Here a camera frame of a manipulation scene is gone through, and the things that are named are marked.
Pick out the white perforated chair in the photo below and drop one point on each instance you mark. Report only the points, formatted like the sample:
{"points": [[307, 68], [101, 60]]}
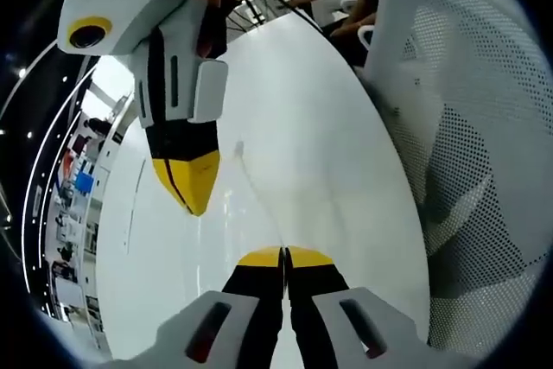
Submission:
{"points": [[466, 127]]}

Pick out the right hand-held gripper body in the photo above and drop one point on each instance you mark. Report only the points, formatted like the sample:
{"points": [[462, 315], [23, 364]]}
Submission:
{"points": [[116, 1]]}

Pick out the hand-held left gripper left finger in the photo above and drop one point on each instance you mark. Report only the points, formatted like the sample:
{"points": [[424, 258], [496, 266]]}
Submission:
{"points": [[242, 308]]}

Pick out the blue storage box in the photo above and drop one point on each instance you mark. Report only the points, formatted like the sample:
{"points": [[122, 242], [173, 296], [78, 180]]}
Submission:
{"points": [[84, 182]]}

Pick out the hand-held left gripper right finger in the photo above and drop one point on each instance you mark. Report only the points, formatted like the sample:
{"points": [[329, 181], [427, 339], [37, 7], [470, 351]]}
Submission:
{"points": [[341, 313]]}

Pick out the clear resealable plastic bag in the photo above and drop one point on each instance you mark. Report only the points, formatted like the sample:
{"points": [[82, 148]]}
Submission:
{"points": [[263, 205]]}

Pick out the white chair armrest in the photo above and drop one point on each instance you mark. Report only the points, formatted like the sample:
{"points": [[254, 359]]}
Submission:
{"points": [[366, 37]]}

